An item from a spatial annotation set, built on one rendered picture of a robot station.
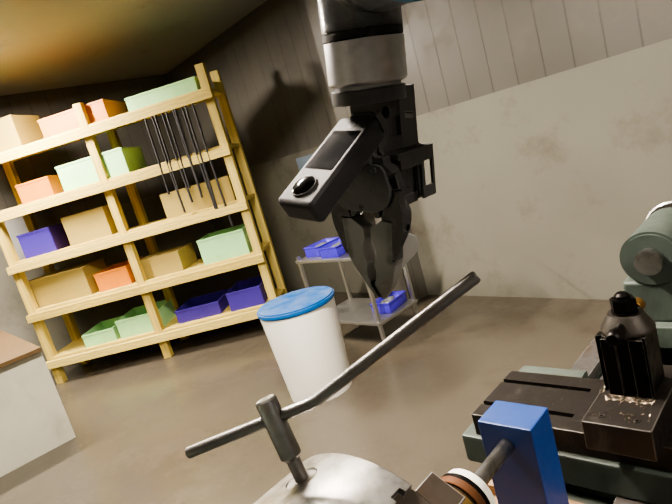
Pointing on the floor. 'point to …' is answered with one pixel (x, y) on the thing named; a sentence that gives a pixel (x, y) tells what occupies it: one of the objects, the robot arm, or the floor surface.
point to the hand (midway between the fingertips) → (376, 288)
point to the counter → (28, 405)
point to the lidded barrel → (306, 339)
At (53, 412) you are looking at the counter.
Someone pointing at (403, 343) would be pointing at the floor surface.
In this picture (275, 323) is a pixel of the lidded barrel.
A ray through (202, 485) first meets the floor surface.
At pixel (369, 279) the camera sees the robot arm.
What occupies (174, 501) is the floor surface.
